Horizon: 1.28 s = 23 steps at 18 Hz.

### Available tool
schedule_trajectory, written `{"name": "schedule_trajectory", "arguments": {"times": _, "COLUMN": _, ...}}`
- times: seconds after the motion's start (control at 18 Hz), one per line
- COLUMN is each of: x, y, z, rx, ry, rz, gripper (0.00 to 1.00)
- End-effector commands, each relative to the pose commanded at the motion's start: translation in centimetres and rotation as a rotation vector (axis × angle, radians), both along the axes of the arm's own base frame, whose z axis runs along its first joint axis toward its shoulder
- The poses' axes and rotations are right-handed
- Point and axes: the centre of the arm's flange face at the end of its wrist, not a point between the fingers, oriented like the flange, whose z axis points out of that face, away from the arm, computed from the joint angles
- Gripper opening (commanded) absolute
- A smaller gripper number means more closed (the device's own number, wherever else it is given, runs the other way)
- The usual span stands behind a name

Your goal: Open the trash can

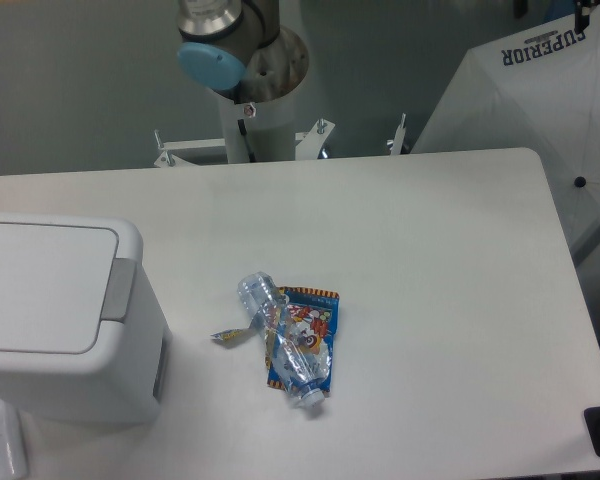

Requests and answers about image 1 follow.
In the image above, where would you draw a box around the silver robot arm blue cap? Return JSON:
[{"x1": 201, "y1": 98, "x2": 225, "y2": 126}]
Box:
[{"x1": 176, "y1": 0, "x2": 309, "y2": 104}]

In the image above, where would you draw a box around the grey trash can push button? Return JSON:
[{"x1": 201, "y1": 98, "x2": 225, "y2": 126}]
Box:
[{"x1": 100, "y1": 258, "x2": 137, "y2": 322}]

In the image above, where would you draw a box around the white trash can body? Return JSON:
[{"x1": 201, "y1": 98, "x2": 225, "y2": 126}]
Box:
[{"x1": 0, "y1": 212, "x2": 172, "y2": 424}]

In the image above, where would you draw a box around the white trash can lid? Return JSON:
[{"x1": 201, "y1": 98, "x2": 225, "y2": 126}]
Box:
[{"x1": 0, "y1": 223, "x2": 117, "y2": 354}]

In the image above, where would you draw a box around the blue colourful snack wrapper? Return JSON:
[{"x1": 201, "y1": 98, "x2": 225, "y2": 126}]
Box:
[{"x1": 279, "y1": 286, "x2": 339, "y2": 394}]

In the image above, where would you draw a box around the crushed clear plastic bottle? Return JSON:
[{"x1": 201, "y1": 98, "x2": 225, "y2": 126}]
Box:
[{"x1": 211, "y1": 272, "x2": 328, "y2": 410}]

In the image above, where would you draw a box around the white umbrella with lettering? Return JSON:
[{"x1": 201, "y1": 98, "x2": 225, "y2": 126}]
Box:
[{"x1": 413, "y1": 5, "x2": 600, "y2": 263}]

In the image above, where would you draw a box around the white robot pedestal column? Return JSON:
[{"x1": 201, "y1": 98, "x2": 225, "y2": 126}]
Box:
[{"x1": 215, "y1": 94, "x2": 296, "y2": 164}]

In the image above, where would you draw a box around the black cable on pedestal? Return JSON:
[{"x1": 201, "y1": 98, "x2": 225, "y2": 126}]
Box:
[{"x1": 236, "y1": 117, "x2": 257, "y2": 164}]

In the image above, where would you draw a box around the white metal base frame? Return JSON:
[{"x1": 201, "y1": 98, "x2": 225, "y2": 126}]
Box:
[{"x1": 153, "y1": 114, "x2": 411, "y2": 168}]

